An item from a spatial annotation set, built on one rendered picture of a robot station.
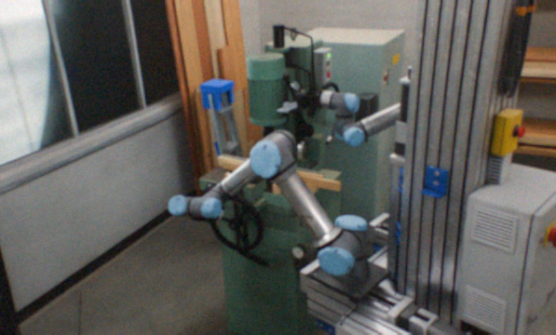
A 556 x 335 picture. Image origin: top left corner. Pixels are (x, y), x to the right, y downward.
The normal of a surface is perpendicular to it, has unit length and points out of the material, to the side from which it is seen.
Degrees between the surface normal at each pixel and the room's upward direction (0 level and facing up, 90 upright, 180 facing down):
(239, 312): 90
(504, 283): 90
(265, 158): 84
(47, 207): 90
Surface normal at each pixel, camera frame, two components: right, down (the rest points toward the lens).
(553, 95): -0.45, 0.37
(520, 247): -0.67, 0.32
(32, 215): 0.89, 0.15
